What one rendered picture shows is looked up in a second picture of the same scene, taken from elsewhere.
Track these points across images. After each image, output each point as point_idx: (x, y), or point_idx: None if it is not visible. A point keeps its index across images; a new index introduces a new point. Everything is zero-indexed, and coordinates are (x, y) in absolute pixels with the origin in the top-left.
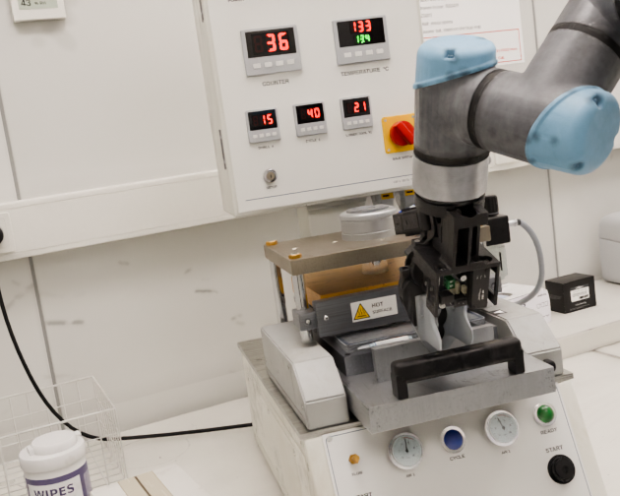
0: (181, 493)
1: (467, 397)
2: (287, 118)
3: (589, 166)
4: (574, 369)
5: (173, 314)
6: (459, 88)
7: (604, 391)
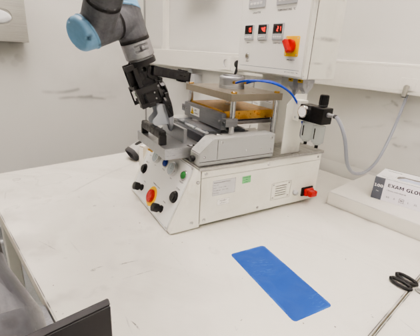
0: None
1: (150, 143)
2: (257, 31)
3: (77, 47)
4: (393, 240)
5: None
6: None
7: (357, 247)
